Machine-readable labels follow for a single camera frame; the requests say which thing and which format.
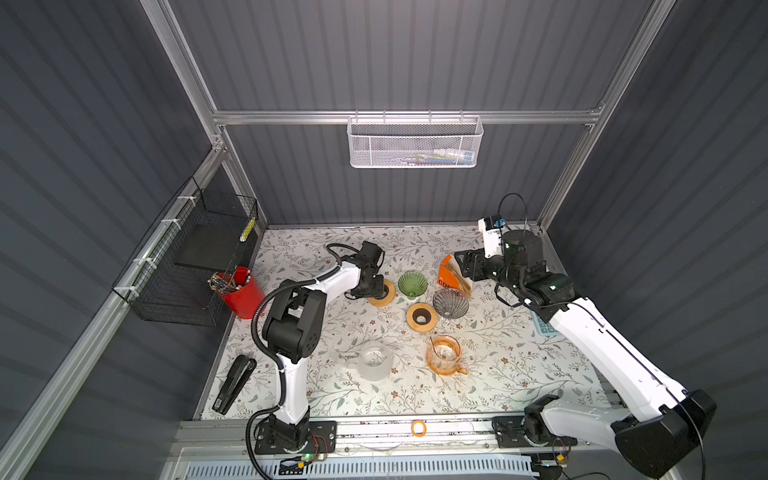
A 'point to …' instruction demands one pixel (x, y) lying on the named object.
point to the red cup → (241, 292)
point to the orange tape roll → (424, 431)
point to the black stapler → (235, 382)
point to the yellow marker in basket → (248, 230)
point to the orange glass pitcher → (443, 354)
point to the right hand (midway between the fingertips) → (470, 254)
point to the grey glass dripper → (451, 303)
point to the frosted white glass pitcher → (374, 361)
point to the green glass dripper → (412, 284)
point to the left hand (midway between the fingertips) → (375, 291)
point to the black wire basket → (198, 238)
